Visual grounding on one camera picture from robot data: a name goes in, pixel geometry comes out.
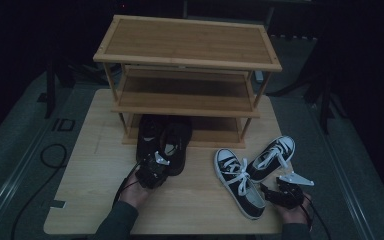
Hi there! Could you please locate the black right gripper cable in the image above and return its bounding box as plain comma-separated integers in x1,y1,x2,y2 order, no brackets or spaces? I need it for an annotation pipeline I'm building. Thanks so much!
299,192,332,240

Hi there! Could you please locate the wooden three-tier shoe rack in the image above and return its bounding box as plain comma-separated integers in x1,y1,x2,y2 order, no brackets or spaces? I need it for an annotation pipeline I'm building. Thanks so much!
92,14,283,150

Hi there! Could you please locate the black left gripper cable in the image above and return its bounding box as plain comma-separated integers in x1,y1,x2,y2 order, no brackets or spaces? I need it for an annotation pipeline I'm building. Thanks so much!
10,143,144,240

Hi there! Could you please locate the black metal stand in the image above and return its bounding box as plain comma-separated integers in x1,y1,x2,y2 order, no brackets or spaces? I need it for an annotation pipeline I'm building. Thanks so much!
36,58,78,120

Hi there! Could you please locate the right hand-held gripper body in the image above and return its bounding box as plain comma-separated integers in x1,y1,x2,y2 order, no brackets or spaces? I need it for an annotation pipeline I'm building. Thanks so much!
274,170,315,209

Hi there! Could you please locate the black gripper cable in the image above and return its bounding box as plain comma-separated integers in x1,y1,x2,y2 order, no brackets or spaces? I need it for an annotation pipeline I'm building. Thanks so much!
10,143,144,240
299,192,332,240

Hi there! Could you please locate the black tripod stand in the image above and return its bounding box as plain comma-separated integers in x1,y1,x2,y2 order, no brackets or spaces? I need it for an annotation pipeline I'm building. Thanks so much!
268,39,349,135

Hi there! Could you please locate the black white canvas sneaker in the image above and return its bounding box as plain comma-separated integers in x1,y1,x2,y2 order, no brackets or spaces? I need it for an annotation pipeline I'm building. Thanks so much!
245,134,296,184
213,148,267,221

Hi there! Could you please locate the person's left hand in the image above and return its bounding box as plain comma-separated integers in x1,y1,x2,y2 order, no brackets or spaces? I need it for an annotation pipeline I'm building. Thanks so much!
118,169,155,210

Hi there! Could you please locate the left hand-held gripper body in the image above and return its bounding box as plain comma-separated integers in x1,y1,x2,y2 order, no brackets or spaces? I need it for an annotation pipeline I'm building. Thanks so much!
135,150,172,190

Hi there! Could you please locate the black leather shoe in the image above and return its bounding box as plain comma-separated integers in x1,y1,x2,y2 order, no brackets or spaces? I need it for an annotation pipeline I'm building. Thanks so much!
161,114,194,177
135,114,166,164

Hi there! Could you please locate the person's right hand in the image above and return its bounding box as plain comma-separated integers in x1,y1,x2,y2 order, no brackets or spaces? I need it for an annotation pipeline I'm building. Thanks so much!
274,188,313,224

